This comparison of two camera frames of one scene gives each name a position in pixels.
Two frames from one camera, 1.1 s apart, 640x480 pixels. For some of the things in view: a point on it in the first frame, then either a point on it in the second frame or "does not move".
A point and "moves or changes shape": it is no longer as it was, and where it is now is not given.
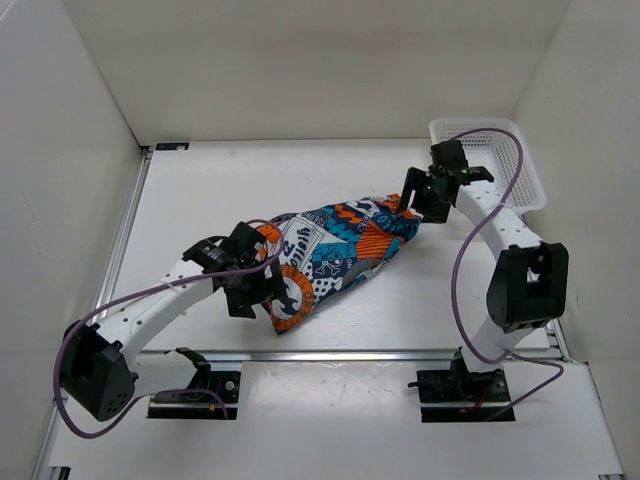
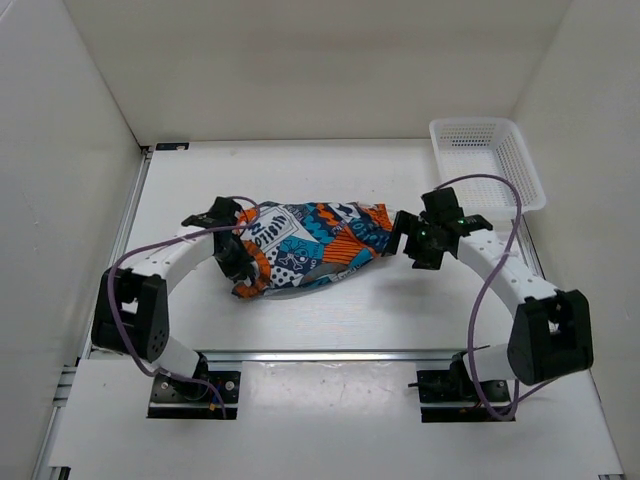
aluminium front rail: [173, 356] does not move
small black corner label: [171, 146] does not move
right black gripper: [415, 180] → [403, 223]
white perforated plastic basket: [495, 154] does not move
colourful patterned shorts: [324, 246] moves or changes shape
